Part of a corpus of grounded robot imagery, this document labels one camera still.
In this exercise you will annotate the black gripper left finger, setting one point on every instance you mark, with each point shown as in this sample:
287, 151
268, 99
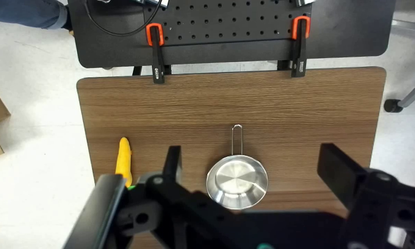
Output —
172, 161

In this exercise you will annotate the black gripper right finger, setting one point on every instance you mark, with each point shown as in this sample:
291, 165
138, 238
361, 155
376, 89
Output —
338, 168

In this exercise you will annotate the yellow banana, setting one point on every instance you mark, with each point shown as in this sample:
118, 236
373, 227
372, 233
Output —
123, 159

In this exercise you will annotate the silver metal pan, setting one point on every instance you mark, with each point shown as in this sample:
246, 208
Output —
236, 182

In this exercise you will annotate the gray leg with black caster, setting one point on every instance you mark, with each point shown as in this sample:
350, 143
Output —
391, 106

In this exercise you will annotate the orange black bar clamp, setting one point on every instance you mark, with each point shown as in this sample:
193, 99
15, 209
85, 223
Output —
157, 56
298, 50

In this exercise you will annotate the black perforated table plate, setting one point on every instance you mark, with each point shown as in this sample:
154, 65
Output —
345, 28

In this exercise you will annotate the blue jeans leg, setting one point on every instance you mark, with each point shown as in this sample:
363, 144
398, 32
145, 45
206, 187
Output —
22, 11

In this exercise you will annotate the gray metal frame bar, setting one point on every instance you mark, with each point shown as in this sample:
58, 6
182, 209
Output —
412, 28

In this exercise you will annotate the silver metal bracket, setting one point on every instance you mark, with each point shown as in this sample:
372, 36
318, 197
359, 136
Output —
304, 2
153, 3

